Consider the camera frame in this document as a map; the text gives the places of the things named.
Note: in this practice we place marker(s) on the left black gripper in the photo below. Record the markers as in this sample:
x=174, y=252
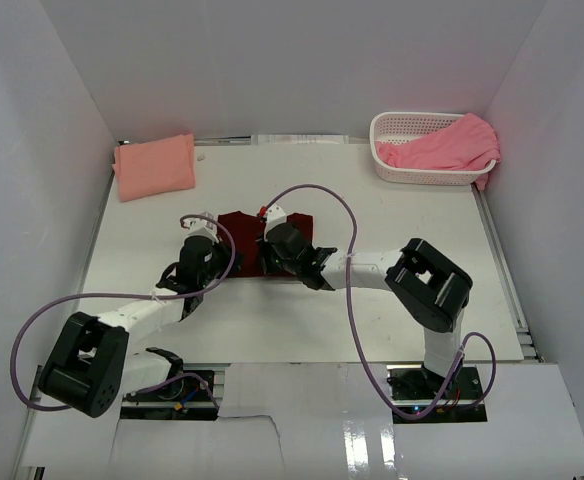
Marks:
x=226, y=254

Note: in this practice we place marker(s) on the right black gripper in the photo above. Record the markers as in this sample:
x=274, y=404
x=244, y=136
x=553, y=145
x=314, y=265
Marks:
x=268, y=267

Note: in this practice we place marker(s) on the dark red t shirt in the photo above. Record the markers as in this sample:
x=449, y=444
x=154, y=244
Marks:
x=246, y=230

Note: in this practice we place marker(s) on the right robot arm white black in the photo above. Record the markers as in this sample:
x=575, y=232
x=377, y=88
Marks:
x=433, y=289

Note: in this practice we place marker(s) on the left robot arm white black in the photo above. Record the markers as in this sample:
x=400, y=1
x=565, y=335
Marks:
x=86, y=366

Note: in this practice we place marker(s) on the folded salmon pink t shirt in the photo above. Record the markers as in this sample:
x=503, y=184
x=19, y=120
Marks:
x=156, y=167

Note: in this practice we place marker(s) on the white paper sheets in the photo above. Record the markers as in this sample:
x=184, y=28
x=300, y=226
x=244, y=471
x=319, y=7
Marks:
x=298, y=139

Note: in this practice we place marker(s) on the white plastic basket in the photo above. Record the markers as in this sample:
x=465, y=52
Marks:
x=399, y=128

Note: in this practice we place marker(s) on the pink t shirt in basket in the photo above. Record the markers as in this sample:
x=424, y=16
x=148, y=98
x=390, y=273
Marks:
x=469, y=143

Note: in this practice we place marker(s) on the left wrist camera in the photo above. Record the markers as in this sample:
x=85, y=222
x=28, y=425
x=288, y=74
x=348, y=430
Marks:
x=201, y=225

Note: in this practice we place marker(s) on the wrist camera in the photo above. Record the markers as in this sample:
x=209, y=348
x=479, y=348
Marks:
x=201, y=225
x=271, y=217

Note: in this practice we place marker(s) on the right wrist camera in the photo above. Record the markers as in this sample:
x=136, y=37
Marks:
x=271, y=217

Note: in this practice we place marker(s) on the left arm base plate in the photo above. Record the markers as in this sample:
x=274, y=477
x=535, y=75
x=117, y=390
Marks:
x=184, y=400

